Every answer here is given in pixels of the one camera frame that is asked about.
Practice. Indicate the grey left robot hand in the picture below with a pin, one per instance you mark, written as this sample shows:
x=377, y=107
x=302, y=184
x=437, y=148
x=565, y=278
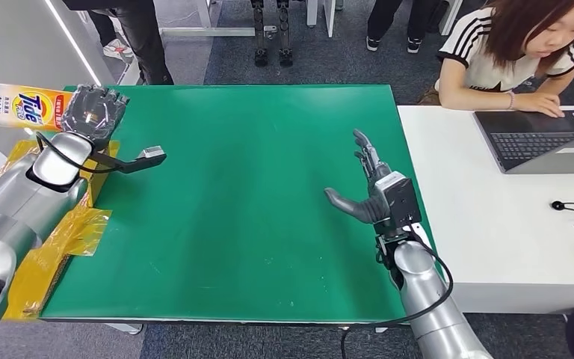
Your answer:
x=94, y=114

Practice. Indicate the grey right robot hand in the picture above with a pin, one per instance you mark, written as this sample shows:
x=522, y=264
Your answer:
x=366, y=205

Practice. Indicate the orange detergent bottle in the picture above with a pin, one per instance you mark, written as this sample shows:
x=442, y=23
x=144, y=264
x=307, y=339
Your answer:
x=14, y=106

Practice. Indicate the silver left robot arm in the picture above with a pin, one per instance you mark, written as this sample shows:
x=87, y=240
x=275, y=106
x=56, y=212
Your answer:
x=24, y=203

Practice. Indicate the standing person in dark trousers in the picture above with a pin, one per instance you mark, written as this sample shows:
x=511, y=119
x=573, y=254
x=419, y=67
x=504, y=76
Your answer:
x=141, y=39

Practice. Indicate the green table mat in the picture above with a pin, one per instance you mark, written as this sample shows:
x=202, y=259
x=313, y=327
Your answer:
x=237, y=213

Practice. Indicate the white desk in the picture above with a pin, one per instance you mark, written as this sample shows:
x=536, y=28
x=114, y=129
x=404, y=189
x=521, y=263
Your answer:
x=495, y=223

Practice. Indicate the yellow film wrapped cardboard box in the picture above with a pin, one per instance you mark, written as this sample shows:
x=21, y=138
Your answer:
x=49, y=257

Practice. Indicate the dark grey laptop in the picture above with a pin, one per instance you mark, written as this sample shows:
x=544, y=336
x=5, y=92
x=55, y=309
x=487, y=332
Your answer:
x=539, y=141

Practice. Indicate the black robot legs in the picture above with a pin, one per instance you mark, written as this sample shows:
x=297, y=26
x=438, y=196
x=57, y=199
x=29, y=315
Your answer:
x=261, y=34

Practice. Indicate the standing person with black shoes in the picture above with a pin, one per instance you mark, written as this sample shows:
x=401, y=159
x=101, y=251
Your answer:
x=381, y=20

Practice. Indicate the white furniture leg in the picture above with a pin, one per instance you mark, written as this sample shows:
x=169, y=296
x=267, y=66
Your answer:
x=329, y=15

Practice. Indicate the seated person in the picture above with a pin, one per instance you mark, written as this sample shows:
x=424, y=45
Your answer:
x=495, y=54

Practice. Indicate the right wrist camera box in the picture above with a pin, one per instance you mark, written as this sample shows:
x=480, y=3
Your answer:
x=401, y=203

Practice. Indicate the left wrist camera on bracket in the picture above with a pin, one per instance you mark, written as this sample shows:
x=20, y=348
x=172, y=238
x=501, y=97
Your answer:
x=141, y=159

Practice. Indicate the white table frame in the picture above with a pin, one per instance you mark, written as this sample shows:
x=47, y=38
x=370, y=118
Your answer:
x=203, y=30

